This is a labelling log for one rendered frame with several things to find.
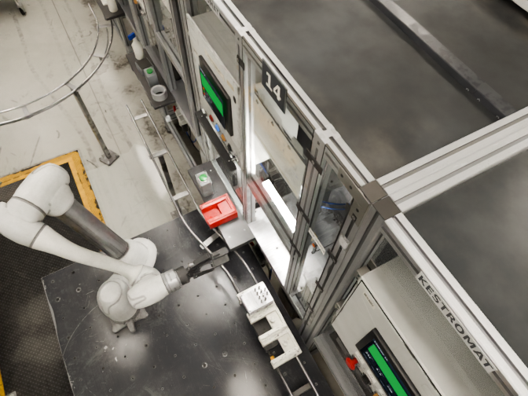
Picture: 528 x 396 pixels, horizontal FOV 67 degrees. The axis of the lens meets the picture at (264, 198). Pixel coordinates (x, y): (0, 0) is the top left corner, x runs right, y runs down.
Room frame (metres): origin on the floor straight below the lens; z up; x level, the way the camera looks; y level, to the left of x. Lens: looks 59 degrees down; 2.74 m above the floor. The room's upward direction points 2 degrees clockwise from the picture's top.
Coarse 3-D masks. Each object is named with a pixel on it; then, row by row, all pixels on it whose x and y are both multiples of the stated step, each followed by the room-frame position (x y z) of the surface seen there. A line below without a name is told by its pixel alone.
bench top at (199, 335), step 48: (192, 240) 0.93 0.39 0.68; (48, 288) 0.62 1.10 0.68; (96, 288) 0.63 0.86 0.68; (192, 288) 0.65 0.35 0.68; (240, 288) 0.66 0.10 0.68; (96, 336) 0.39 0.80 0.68; (144, 336) 0.40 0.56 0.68; (192, 336) 0.41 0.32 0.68; (240, 336) 0.42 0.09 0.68; (96, 384) 0.18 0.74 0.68; (144, 384) 0.19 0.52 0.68; (192, 384) 0.20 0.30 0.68; (240, 384) 0.20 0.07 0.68; (288, 384) 0.21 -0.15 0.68
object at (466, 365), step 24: (384, 240) 0.38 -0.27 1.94; (384, 264) 0.35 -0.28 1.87; (408, 288) 0.29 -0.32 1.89; (336, 312) 0.38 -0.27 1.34; (432, 312) 0.23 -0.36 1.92; (336, 336) 0.33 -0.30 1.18; (432, 336) 0.20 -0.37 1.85; (456, 336) 0.18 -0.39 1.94; (336, 360) 0.28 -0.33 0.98; (456, 360) 0.15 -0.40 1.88; (360, 384) 0.18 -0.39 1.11; (480, 384) 0.10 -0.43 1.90
